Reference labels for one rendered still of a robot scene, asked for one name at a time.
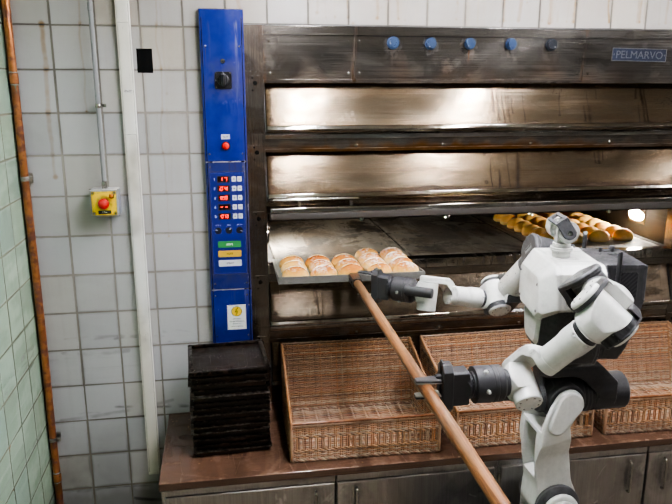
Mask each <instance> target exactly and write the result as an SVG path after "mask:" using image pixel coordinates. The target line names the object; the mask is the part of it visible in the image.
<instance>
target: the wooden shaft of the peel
mask: <svg viewBox="0 0 672 504"><path fill-rule="evenodd" d="M353 285H354V287H355V288H356V290H357V292H358V293H359V295H360V296H361V298H362V300H363V301H364V303H365V304H366V306H367V308H368V309H369V311H370V312H371V314H372V316H373V317H374V319H375V320H376V322H377V324H378V325H379V327H380V328H381V330H382V332H383V333H384V335H385V336H386V338H387V340H388V341H389V343H390V344H391V346H392V348H393V349H394V351H395V352H396V354H397V356H398V357H399V359H400V360H401V362H402V364H403V365H404V367H405V368H406V370H407V372H408V373H409V375H410V376H411V378H412V379H413V381H414V378H417V377H425V375H424V374H423V372H422V371H421V369H420V368H419V366H418V365H417V363H416V362H415V360H414V359H413V358H412V356H411V355H410V353H409V352H408V350H407V349H406V347H405V346H404V344H403V343H402V341H401V340H400V338H399V337H398V335H397V334H396V332H395V331H394V329H393V328H392V326H391V325H390V323H389V322H388V321H387V319H386V318H385V316H384V315H383V313H382V312H381V310H380V309H379V307H378V306H377V304H376V303H375V301H374V300H373V298H372V297H371V295H370V294H369V292H368V291H367V289H366V288H365V286H364V285H363V284H362V282H361V281H360V280H355V281H354V283H353ZM416 386H417V387H418V389H419V391H420V392H421V394H422V395H423V397H424V399H425V400H426V402H427V403H428V405H429V407H430V408H431V410H432V411H433V413H434V415H435V416H436V418H437V419H438V421H439V423H440V424H441V426H442V427H443V429H444V431H445V432H446V434H447V435H448V437H449V439H450V440H451V442H452V443H453V445H454V447H455V448H456V450H457V451H458V453H459V455H460V456H461V458H462V459H463V461H464V463H465V464H466V466H467V467H468V469H469V471H470V472H471V474H472V475H473V477H474V479H475V480H476V482H477V483H478V485H479V487H480V488H481V490H482V491H483V493H484V495H485V496H486V498H487V499H488V501H489V503H490V504H511V502H510V501H509V500H508V498H507V497H506V495H505V494H504V492H503V491H502V489H501V488H500V486H499V485H498V483H497V482H496V480H495V479H494V477H493V476H492V474H491V473H490V471H489V470H488V468H487V467H486V465H485V464H484V463H483V461H482V460H481V458H480V457H479V455H478V454H477V452H476V451H475V449H474V448H473V446H472V445H471V443H470V442H469V440H468V439H467V437H466V436H465V434H464V433H463V431H462V430H461V429H460V427H459V426H458V424H457V423H456V421H455V420H454V418H453V417H452V415H451V414H450V412H449V411H448V409H447V408H446V406H445V405H444V403H443V402H442V400H441V399H440V397H439V396H438V394H437V393H436V392H435V390H434V389H433V387H432V386H431V384H423V385H416Z"/></svg>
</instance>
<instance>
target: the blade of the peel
mask: <svg viewBox="0 0 672 504"><path fill-rule="evenodd" d="M281 260H282V259H272V261H273V265H274V269H275V273H276V277H277V281H278V285H283V284H306V283H329V282H349V274H342V275H338V273H337V275H318V276H310V274H311V273H309V271H308V268H307V271H308V273H309V276H294V277H282V272H281V269H280V267H279V264H280V261H281ZM417 267H418V266H417ZM418 269H419V271H413V272H393V271H392V272H390V273H384V274H392V275H393V278H394V277H395V276H404V277H412V278H415V279H420V276H421V275H425V271H424V270H423V269H421V268H420V267H418ZM359 276H360V277H361V279H362V281H371V276H368V275H362V274H359Z"/></svg>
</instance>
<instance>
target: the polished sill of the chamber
mask: <svg viewBox="0 0 672 504"><path fill-rule="evenodd" d="M614 249H620V250H621V251H623V252H625V253H627V254H628V255H630V256H632V257H634V258H655V257H672V247H669V246H666V245H661V246H636V247H615V248H614ZM407 257H408V258H409V259H410V260H411V261H412V262H413V263H414V264H416V265H417V266H418V267H420V268H428V267H451V266H474V265H496V264H515V263H516V262H517V260H518V259H519V258H520V257H521V251H515V252H490V253H466V254H441V255H417V256H407ZM268 274H276V273H275V269H274V265H273V261H271V262H268Z"/></svg>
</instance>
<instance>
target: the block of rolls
mask: <svg viewBox="0 0 672 504"><path fill-rule="evenodd" d="M560 213H561V214H563V215H565V216H567V217H568V218H569V220H571V222H574V223H575V224H577V225H578V227H579V229H580V235H579V237H578V239H577V240H576V241H575V242H573V243H571V244H579V243H582V240H583V231H587V232H588V234H587V238H588V239H589V241H591V242H607V241H609V239H610V237H612V238H613V240H616V241H630V240H632V239H633V238H634V235H633V233H632V232H631V231H630V230H628V229H625V228H621V227H620V226H618V225H611V224H610V223H608V222H605V221H601V220H600V219H597V218H592V217H591V216H589V215H584V214H583V213H581V212H560ZM553 214H555V213H538V215H537V214H534V213H533V215H532V216H529V215H528V213H526V214H517V216H515V215H513V214H495V215H494V216H493V220H494V221H495V222H500V224H502V225H507V228H510V229H514V231H515V232H521V233H522V235H524V236H528V235H529V234H531V233H536V234H538V235H539V236H543V237H546V238H550V239H553V240H554V237H553V236H551V235H550V234H549V233H548V232H547V231H546V228H545V225H546V221H547V220H548V219H547V218H549V217H550V216H552V215H553Z"/></svg>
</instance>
